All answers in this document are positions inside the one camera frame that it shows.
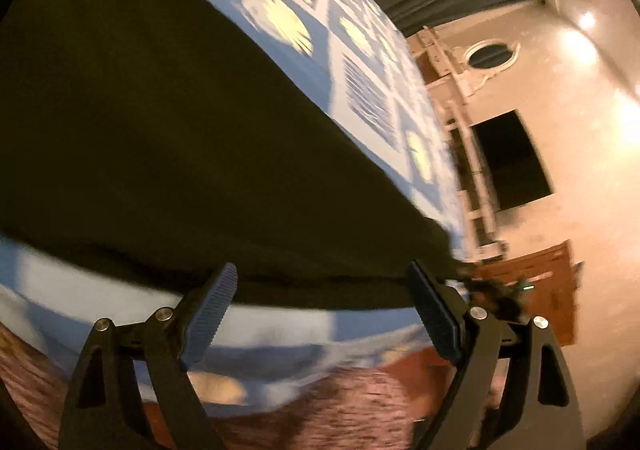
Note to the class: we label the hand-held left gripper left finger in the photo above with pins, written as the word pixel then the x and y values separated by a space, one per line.
pixel 215 312

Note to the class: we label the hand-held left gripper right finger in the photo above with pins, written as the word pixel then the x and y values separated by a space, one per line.
pixel 434 315

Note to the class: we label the dark pants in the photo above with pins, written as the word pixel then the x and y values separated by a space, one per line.
pixel 150 129

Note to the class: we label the brown wooden cabinet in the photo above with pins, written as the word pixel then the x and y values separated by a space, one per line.
pixel 545 285

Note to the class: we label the reddish patterned rug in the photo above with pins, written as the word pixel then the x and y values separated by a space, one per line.
pixel 325 410

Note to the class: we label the blue printed bedsheet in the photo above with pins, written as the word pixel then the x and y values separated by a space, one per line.
pixel 360 94

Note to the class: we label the white wooden bed frame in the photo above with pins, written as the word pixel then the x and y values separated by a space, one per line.
pixel 475 169

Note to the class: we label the black wall screen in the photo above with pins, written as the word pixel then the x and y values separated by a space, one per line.
pixel 512 159

